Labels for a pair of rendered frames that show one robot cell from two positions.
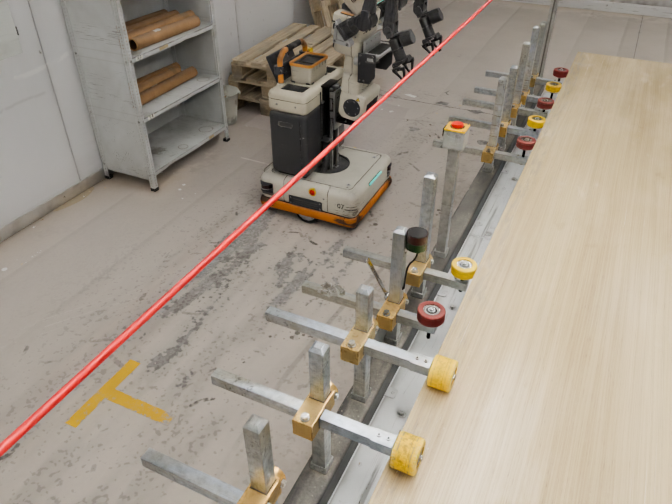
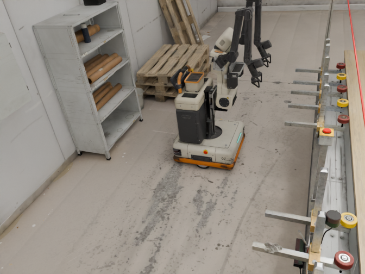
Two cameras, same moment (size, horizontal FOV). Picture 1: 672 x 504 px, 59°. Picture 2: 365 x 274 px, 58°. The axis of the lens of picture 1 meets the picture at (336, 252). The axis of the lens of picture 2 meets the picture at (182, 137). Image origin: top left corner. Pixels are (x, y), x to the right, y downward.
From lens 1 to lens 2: 0.62 m
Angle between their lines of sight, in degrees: 2
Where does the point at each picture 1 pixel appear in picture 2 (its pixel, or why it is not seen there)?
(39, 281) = (56, 231)
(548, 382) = not seen: outside the picture
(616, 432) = not seen: outside the picture
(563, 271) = not seen: outside the picture
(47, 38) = (40, 85)
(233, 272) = (169, 208)
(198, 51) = (120, 74)
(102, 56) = (73, 90)
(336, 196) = (220, 153)
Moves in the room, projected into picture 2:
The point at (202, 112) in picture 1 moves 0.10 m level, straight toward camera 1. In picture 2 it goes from (125, 106) to (126, 110)
